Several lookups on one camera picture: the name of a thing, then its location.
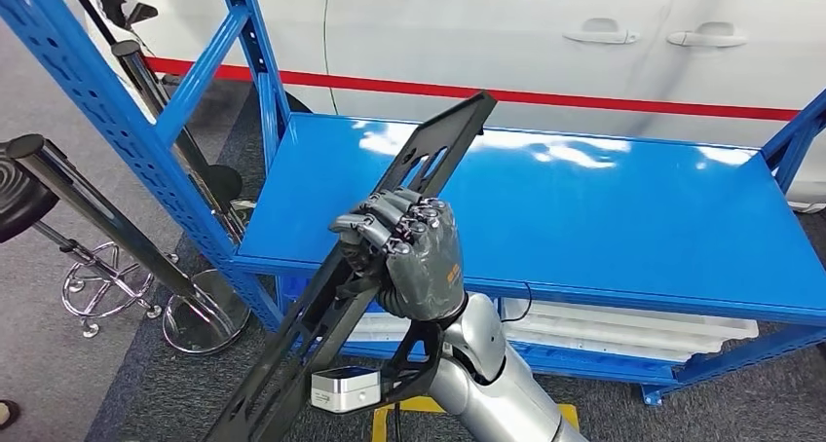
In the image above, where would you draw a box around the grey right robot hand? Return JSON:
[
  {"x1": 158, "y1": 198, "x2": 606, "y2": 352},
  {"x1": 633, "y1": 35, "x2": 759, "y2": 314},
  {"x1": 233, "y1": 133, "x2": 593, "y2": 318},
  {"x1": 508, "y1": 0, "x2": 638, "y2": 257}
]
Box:
[{"x1": 327, "y1": 187, "x2": 468, "y2": 324}]

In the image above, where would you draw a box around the chrome stanchion post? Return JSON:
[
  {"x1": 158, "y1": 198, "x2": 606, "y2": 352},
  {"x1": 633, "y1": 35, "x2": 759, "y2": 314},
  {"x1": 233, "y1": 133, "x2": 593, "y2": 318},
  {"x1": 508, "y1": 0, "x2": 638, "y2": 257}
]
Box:
[
  {"x1": 5, "y1": 133, "x2": 251, "y2": 355},
  {"x1": 111, "y1": 39, "x2": 246, "y2": 247}
]

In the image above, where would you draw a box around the long black plastic panel part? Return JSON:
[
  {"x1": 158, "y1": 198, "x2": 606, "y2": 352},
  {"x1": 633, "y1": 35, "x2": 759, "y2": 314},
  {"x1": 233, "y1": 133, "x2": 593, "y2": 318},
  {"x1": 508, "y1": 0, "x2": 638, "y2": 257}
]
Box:
[{"x1": 203, "y1": 91, "x2": 498, "y2": 442}]

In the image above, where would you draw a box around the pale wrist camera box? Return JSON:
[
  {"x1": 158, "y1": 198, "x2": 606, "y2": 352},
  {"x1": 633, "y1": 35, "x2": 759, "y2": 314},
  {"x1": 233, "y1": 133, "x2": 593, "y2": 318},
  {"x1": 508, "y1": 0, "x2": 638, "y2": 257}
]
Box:
[{"x1": 311, "y1": 366, "x2": 382, "y2": 416}]

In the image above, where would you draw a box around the white car with red stripe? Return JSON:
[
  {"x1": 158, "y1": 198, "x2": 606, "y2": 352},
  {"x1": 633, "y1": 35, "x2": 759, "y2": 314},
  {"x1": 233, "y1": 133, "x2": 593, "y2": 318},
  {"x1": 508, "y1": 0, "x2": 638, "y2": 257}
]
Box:
[{"x1": 84, "y1": 0, "x2": 826, "y2": 211}]

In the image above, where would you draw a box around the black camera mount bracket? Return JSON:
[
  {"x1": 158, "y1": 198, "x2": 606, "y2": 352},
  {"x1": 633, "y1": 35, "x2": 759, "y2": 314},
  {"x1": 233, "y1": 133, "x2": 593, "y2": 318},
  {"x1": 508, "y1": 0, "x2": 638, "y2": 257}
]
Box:
[{"x1": 367, "y1": 319, "x2": 446, "y2": 407}]

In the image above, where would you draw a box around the blue metal shelf rack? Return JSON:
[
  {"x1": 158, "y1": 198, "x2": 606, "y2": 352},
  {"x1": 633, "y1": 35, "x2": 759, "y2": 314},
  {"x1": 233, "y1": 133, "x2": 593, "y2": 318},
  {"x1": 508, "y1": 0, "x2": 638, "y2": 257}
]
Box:
[{"x1": 0, "y1": 0, "x2": 826, "y2": 407}]

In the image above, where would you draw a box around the black round stool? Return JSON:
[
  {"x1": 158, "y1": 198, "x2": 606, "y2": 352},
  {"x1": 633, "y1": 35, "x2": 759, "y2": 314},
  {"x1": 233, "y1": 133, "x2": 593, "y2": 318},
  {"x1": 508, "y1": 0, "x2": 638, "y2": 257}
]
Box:
[{"x1": 0, "y1": 143, "x2": 178, "y2": 339}]

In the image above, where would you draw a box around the thin black wire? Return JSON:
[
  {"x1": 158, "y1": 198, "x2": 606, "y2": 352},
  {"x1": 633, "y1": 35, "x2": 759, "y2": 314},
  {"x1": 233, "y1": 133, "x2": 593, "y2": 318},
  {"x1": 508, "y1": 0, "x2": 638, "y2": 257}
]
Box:
[{"x1": 500, "y1": 282, "x2": 534, "y2": 324}]

